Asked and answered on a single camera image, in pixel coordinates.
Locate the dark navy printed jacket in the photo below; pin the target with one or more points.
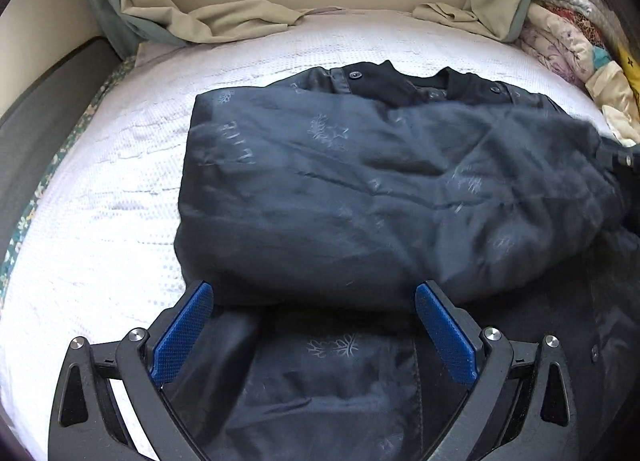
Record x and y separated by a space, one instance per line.
350 181

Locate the green floral sheet edge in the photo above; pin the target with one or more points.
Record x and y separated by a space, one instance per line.
75 131

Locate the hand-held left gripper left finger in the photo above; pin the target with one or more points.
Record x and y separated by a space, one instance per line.
182 336

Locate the white textured bedspread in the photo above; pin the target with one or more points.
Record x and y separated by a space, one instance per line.
125 166

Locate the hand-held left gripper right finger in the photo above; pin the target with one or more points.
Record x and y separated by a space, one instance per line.
445 336

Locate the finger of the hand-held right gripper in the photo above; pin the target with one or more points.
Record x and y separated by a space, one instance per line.
625 161

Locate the yellow patterned cloth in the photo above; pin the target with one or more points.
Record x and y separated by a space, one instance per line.
629 61

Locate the cream blanket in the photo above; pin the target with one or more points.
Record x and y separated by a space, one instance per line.
615 101

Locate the floral quilt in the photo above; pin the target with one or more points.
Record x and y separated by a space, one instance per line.
560 41

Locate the dark grey bed frame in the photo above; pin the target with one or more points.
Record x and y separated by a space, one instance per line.
35 151

